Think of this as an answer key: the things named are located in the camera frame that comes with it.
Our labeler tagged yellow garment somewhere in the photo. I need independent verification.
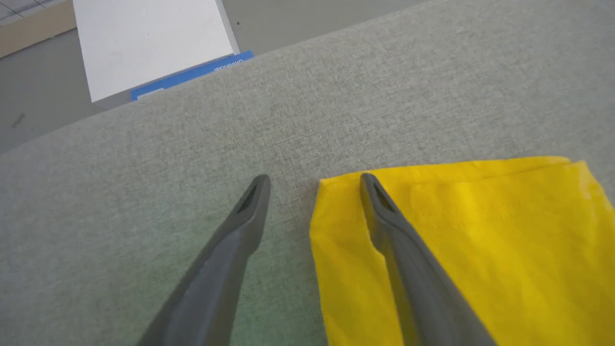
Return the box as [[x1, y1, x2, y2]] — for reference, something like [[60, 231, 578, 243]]
[[309, 156, 615, 346]]

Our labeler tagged light wooden skirting board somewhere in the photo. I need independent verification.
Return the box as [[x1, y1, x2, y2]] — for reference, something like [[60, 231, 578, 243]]
[[0, 0, 77, 59]]

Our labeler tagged white flat board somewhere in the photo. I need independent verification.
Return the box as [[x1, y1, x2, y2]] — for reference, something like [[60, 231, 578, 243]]
[[72, 0, 241, 103]]

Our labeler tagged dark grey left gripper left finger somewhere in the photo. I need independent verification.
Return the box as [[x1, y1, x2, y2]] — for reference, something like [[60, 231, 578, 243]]
[[137, 174, 271, 346]]

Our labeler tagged blue label strip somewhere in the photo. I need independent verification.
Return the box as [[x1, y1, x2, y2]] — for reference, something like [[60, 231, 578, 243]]
[[131, 50, 254, 101]]

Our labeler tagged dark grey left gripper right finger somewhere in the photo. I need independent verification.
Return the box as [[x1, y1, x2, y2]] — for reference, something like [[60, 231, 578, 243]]
[[360, 173, 495, 346]]

